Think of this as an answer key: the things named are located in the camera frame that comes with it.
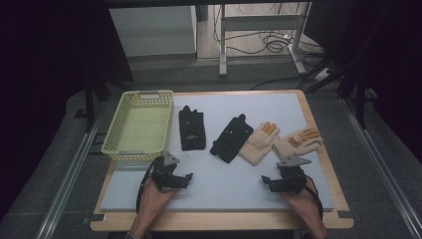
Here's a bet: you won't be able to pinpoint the dark curtain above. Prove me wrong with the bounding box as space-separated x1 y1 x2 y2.
0 0 133 220
303 0 422 163

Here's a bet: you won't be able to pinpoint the person's left hand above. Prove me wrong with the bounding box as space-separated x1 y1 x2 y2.
136 176 179 218

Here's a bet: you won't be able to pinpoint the person's right hand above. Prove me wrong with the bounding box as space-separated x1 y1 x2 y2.
279 176 321 218

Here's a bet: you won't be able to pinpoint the beige knit glove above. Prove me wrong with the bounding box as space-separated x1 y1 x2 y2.
271 127 324 159
238 121 281 166

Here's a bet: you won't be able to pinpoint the black stand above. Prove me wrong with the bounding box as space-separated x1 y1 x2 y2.
83 78 112 133
337 64 380 130

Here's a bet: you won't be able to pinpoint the black tripod legs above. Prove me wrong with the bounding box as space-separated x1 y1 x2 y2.
298 54 353 95

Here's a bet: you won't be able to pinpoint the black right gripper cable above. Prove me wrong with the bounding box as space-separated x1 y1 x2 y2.
303 177 325 221

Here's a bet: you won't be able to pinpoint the white metal desk frame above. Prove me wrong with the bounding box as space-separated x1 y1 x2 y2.
218 2 314 78

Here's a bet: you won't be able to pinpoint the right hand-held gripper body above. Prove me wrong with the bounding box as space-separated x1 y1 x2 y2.
276 155 313 195

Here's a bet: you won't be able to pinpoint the black floor cables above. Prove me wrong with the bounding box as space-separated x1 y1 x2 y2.
213 3 325 57

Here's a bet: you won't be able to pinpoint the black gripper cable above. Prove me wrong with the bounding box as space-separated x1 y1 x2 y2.
135 155 165 214
303 177 325 221

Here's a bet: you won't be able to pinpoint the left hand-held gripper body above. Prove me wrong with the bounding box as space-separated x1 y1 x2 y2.
150 150 187 192

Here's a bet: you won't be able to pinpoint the aluminium rail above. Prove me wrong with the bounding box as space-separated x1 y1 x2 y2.
340 97 422 239
35 118 103 239

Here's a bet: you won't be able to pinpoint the yellow-green plastic basket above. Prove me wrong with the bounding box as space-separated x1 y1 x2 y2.
101 90 175 162

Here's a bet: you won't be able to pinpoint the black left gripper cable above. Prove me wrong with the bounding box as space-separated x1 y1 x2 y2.
135 155 165 214

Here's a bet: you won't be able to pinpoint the white cabinet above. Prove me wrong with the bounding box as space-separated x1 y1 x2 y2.
108 5 198 58

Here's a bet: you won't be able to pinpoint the wooden table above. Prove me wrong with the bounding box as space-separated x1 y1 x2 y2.
90 89 355 233

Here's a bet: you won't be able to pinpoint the black glove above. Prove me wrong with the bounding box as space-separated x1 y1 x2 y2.
178 105 207 151
209 114 255 164

